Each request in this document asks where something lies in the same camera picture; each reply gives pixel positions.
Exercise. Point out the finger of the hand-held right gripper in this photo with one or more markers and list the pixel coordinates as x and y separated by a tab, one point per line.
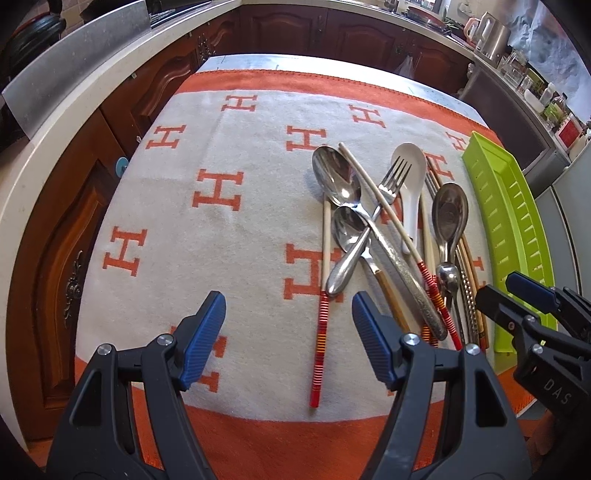
503	309
531	290

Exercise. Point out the blue round sticker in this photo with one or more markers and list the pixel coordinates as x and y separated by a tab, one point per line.
122	165

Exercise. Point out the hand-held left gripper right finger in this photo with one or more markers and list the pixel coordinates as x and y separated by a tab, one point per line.
371	337

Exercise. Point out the black wok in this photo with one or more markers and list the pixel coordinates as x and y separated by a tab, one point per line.
32	37

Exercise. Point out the dark wooden kitchen cabinets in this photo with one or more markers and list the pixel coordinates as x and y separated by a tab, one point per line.
69	258

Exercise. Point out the person's right hand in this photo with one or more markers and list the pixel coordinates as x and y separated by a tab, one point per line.
545	438

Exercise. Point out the short round steel spoon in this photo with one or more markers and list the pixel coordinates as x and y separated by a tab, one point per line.
450	212

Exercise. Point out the steel fork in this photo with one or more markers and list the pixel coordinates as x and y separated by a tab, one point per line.
339	277
434	184

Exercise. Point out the grey refrigerator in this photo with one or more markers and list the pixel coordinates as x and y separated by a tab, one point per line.
572	207

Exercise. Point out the grey steel counter cabinet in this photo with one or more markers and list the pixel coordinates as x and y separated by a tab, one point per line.
508	110

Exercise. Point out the pale chopstick red striped end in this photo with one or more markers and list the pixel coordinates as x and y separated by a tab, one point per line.
323	277
427	240
369	184

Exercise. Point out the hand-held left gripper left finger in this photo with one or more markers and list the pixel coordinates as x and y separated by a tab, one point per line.
203	341

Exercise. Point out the red box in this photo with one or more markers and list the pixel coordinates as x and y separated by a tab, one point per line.
569	130

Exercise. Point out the row of jars and bottles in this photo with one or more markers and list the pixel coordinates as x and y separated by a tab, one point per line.
531	83

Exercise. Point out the orange and beige printed blanket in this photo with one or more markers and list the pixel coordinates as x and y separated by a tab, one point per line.
221	286

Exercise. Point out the white ceramic spoon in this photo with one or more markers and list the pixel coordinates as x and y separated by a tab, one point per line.
408	161

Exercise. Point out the pink cup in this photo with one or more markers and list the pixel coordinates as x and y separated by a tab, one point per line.
471	30

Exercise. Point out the hanging clear plastic bag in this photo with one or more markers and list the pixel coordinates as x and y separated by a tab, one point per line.
405	68

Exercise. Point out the frying pan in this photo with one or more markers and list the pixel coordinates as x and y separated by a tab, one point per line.
429	16

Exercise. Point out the green plastic slotted tray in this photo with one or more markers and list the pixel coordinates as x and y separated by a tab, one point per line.
508	221

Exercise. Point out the white kitchen countertop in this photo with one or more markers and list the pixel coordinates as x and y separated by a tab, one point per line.
55	124

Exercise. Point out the steel kettle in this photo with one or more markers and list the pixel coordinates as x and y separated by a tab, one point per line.
494	34

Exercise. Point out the metal splash panel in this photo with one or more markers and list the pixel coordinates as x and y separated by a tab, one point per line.
78	60

